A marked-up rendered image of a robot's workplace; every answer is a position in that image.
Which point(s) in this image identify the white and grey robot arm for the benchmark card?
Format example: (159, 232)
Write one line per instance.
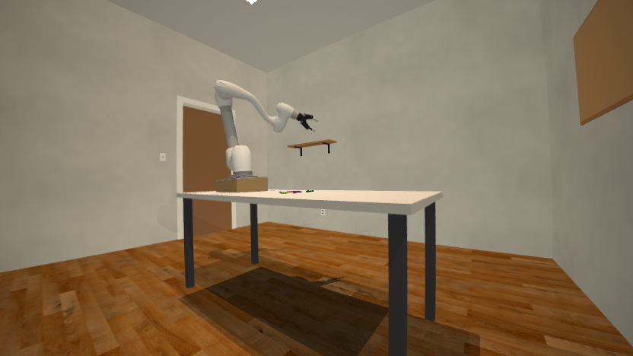
(240, 155)

